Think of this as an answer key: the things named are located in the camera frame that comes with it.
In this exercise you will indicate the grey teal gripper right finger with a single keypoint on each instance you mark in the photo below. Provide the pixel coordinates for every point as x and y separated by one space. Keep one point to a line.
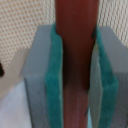
108 93

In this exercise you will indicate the woven beige placemat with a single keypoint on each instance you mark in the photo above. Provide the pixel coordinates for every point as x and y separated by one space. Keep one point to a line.
19 20

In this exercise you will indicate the grey teal gripper left finger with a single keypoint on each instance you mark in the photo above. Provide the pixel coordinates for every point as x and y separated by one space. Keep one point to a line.
43 79

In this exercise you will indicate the brown toy sausage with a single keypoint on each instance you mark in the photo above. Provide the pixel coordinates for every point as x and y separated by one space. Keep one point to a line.
76 22

